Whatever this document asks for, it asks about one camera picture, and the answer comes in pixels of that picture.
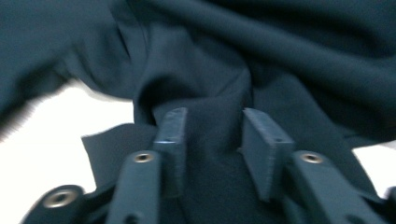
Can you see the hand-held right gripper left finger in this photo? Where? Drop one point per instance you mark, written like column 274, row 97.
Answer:
column 140, row 186

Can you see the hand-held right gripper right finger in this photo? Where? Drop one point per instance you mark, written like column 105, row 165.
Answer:
column 267, row 155

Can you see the black shorts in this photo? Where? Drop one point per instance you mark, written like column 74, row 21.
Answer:
column 218, row 62

